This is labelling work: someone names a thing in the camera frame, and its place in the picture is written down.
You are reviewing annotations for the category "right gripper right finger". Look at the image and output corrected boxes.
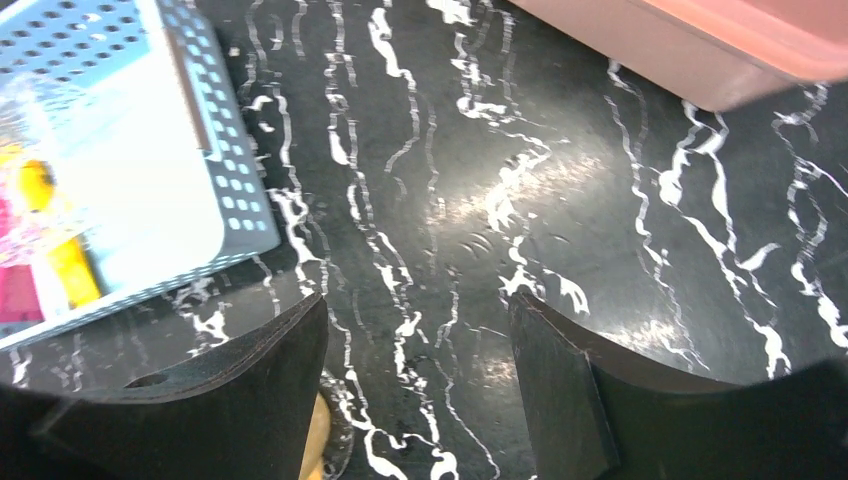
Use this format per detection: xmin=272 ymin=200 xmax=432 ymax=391
xmin=509 ymin=293 xmax=847 ymax=479

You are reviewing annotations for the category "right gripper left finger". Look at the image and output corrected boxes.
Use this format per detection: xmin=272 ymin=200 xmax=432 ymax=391
xmin=1 ymin=294 xmax=328 ymax=479

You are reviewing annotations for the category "blue plastic basket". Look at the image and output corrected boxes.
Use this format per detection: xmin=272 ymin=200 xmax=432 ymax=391
xmin=1 ymin=1 xmax=280 ymax=349

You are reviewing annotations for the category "yellow mug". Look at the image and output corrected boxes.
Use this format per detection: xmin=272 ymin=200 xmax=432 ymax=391
xmin=299 ymin=393 xmax=332 ymax=480

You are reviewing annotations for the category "pink toothpaste tube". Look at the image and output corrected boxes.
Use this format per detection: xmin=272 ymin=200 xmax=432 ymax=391
xmin=0 ymin=198 xmax=44 ymax=326

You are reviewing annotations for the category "yellow toothpaste tube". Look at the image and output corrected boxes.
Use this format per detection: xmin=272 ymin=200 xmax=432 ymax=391
xmin=15 ymin=159 xmax=102 ymax=309

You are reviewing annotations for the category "pink plastic toolbox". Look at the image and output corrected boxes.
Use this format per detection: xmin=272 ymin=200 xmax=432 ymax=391
xmin=517 ymin=0 xmax=847 ymax=112

